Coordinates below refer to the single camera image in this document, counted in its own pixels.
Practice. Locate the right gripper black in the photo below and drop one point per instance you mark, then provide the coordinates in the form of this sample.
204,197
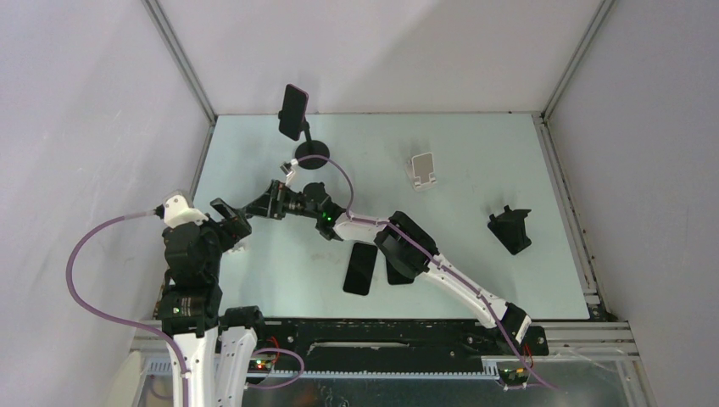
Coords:
271,203

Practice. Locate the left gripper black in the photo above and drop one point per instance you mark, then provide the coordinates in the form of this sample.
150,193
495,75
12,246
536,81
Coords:
232,230

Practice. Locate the black phone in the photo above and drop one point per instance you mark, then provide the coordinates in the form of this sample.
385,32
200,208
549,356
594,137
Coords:
394,278
360,269

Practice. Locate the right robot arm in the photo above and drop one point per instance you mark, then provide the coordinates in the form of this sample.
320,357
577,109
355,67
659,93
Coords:
410,251

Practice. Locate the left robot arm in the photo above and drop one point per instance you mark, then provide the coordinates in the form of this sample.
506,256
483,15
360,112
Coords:
211,349

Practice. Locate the white small phone stand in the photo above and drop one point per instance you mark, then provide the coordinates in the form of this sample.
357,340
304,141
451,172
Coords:
241,246

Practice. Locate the black round-base phone stand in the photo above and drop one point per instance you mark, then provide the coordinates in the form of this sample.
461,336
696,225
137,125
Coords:
311,154

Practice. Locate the phone on tall stand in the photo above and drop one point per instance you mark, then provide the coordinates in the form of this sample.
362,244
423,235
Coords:
292,114

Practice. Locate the white folding phone stand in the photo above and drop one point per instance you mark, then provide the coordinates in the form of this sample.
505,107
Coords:
421,171

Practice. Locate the black wedge phone stand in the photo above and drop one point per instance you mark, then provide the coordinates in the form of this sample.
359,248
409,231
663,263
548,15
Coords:
509,228

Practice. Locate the left controller board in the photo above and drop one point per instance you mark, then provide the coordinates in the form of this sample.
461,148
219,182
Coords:
261,367

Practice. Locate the controller board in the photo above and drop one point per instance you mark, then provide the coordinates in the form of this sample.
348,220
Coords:
261,367
515,376

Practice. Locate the right controller board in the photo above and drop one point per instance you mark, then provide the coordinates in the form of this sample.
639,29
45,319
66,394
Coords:
515,376

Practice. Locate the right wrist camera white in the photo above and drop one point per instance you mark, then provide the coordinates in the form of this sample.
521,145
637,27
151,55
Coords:
289,169

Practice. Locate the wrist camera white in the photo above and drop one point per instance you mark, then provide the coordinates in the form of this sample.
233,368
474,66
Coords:
178,209
289,169

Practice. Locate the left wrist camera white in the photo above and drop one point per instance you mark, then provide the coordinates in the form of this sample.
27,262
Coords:
178,209

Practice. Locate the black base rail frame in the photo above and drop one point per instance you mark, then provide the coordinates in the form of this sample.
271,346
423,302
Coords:
417,347

